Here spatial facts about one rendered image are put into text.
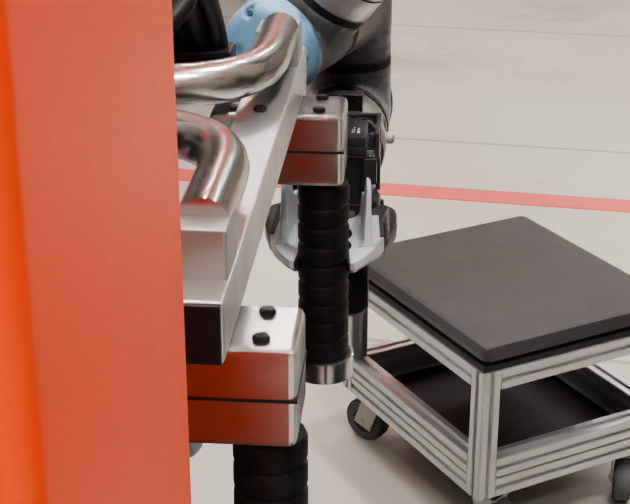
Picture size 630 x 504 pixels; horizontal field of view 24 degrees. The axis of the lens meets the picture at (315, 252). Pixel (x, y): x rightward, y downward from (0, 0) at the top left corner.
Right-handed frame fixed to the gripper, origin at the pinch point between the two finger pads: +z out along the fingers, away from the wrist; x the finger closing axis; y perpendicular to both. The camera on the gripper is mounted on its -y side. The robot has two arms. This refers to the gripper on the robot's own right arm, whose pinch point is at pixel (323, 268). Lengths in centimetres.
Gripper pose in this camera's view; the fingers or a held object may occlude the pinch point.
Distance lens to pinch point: 102.6
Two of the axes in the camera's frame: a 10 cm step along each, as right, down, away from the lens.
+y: 0.0, -9.2, -3.9
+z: -0.8, 3.9, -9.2
